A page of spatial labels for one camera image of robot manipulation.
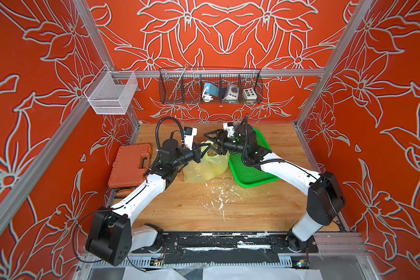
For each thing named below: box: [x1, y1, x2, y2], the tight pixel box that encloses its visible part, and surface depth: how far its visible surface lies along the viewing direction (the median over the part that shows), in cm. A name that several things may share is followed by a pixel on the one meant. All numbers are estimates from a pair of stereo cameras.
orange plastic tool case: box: [107, 143, 152, 189], surface depth 96 cm
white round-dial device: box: [222, 82, 240, 101], surface depth 93 cm
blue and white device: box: [201, 82, 220, 103], surface depth 87 cm
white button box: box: [242, 87, 258, 100], surface depth 97 cm
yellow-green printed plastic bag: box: [182, 141, 231, 184], surface depth 77 cm
